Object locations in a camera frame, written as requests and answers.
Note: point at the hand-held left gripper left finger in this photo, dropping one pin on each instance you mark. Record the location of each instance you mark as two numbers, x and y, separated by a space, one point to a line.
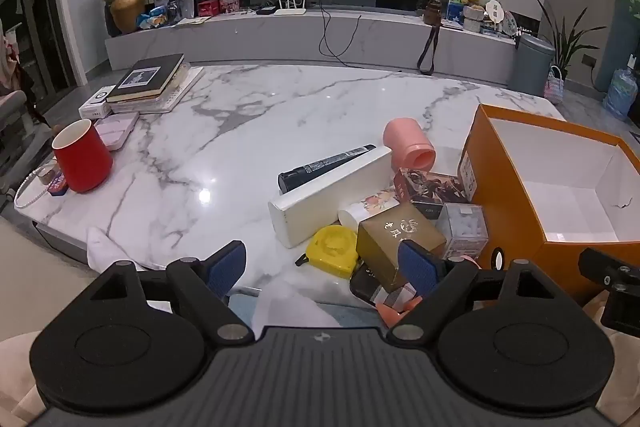
227 269

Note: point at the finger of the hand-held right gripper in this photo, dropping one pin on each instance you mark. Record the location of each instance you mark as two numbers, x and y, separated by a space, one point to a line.
617 274

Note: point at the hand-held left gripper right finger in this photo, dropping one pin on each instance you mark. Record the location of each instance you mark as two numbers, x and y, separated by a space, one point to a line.
417 269

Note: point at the gold box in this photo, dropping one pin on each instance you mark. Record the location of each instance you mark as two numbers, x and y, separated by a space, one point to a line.
395 242

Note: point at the black plaid pouch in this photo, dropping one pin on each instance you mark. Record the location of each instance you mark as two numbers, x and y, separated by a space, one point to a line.
367 287

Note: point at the clear plastic box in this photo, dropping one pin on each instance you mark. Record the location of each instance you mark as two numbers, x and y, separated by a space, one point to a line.
462 232

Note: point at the white floral tube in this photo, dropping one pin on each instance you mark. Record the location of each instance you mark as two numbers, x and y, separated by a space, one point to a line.
370 204

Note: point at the dark printed card box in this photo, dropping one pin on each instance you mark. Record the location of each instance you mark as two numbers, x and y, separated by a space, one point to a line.
430 184

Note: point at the yellow tape measure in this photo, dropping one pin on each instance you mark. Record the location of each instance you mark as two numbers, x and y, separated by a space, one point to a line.
332 252

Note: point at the long white box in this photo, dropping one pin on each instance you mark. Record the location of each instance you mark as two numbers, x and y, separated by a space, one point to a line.
330 202

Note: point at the pink plastic cup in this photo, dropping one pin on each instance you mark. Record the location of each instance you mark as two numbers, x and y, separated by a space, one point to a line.
405 142

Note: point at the orange cardboard box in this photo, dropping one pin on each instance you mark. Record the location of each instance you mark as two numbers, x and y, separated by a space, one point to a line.
505 167

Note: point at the black tube bottle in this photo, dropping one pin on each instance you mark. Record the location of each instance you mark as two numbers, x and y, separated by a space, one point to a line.
325 164

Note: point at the small black card box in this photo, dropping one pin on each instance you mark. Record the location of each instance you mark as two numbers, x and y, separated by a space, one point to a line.
429 210

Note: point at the light blue cloth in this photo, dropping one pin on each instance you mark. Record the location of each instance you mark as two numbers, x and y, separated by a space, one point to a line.
360 314

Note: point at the white cloth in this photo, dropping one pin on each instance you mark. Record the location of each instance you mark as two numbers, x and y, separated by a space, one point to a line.
295 307

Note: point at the beige cloth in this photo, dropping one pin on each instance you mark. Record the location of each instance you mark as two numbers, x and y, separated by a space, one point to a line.
15 382
625 372

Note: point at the flat pink box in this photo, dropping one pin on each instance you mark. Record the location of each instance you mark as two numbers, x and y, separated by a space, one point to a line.
117 129

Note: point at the red cup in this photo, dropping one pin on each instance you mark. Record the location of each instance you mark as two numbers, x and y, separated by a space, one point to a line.
82 162

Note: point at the stack of books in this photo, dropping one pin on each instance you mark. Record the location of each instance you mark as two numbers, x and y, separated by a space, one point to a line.
175 96

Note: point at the blue water jug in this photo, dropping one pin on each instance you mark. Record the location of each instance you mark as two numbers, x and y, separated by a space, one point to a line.
621 92

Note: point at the blue red tin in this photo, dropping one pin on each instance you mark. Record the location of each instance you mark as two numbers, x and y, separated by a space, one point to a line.
58 187

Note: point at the pastel woven basket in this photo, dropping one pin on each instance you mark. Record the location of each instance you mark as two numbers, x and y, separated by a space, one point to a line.
554 89

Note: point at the small glass jar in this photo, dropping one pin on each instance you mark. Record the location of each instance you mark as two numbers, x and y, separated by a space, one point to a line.
47 174

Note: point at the black book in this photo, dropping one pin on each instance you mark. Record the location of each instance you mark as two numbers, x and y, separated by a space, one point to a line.
145 77

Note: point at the small white box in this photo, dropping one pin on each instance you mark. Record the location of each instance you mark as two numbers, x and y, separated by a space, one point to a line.
95 104

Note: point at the grey trash bin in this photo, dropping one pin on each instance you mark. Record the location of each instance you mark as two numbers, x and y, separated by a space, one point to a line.
532 64

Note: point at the tall potted plant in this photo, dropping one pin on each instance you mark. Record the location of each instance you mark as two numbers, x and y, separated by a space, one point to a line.
566 49

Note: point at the grey marble TV console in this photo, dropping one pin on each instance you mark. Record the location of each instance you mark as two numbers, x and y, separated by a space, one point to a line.
280 37

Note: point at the white ceramic pot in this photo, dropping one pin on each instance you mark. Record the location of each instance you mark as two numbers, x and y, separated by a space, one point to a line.
472 19

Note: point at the blue snack bag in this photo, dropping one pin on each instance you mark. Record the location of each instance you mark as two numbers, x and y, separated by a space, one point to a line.
152 19

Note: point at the flat black device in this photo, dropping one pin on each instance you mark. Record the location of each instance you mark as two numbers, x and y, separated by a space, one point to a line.
266 11

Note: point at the red box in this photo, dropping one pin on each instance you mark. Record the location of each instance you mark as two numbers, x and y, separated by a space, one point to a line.
208 8

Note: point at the patterned hand fan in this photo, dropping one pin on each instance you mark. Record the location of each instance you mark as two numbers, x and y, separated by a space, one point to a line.
510 24

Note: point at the pink printed box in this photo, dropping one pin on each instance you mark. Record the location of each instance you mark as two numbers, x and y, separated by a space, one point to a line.
229 6

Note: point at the grey chair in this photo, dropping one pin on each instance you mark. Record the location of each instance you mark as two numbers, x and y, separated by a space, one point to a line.
12 117

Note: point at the white router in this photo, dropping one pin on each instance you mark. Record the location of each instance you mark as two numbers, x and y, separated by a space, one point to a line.
290 11

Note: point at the leafy plant on cabinet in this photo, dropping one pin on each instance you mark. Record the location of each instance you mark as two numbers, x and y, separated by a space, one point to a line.
632 7

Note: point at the round white hand fan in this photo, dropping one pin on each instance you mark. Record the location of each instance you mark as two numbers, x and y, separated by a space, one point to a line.
492 9

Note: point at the gold vase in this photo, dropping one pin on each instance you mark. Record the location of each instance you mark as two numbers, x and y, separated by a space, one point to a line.
127 12

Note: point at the pale hanging garment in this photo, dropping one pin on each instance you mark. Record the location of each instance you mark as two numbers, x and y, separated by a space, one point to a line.
6 57

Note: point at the wall outlet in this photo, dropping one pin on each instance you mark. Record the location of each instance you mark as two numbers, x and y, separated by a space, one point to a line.
589 61

